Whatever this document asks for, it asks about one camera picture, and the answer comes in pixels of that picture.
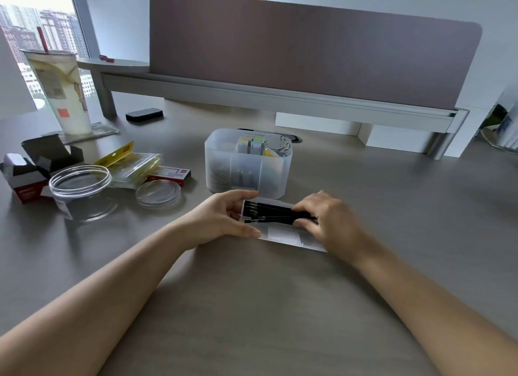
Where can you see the person's right hand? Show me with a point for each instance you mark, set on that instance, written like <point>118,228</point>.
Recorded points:
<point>336,230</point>

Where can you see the person's left hand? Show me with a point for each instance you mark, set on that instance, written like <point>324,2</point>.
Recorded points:
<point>210,220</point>

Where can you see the person's left thumb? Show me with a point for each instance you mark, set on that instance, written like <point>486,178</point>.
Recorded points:
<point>245,230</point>

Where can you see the person's right thumb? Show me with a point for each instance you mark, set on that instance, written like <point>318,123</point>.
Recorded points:
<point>304,224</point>

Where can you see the white cardboard clip box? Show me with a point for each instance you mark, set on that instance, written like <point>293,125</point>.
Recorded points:
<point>283,235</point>

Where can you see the row of black binder clips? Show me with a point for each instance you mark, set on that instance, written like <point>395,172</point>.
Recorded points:
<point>271,213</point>

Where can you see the person's left forearm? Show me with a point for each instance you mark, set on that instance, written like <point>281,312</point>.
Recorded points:
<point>101,298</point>

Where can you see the person's right forearm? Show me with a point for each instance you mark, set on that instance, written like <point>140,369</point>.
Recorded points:
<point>429,311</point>

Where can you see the translucent plastic organizer box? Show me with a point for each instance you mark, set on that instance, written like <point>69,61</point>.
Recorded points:
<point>247,173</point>

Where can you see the silver binder clips bunch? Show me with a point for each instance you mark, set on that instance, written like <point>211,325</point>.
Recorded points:
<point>280,148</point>

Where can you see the pastel sticky note pads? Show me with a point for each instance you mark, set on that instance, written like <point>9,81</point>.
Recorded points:
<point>251,143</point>

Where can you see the red and white staple box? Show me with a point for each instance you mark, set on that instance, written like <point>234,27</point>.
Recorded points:
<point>172,175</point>

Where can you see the clear plastic jar lid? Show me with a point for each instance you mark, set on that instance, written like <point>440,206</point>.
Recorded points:
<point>158,194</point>

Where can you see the white cabinet block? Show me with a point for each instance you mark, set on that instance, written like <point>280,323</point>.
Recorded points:
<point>388,139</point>

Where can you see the yellow-topped clear plastic packet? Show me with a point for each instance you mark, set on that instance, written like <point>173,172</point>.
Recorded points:
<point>129,167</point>

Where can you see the small black rectangular case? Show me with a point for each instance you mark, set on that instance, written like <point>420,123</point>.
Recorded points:
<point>144,115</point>

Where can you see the clear plastic jar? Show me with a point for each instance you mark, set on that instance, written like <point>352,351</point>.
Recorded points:
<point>83,193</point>

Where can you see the mauve desk divider panel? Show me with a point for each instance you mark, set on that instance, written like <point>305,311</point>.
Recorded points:
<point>307,52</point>

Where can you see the clear plastic wrapper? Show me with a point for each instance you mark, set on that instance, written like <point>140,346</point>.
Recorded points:
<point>103,129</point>

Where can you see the open black and red carton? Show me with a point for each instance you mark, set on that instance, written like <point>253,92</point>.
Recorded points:
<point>38,165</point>

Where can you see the small red object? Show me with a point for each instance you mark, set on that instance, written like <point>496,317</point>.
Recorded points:
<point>107,58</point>

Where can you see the clear bag with papers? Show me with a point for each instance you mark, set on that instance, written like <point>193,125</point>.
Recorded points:
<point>504,126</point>

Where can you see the plastic drink cup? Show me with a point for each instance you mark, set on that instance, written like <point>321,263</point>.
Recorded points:
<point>66,94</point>

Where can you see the white flat board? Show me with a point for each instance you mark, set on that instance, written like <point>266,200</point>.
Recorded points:
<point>14,88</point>

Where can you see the red drinking straw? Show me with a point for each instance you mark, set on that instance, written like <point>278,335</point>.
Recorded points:
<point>42,39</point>

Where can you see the grey metal desk rail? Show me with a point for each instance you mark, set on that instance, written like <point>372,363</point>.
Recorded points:
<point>283,100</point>

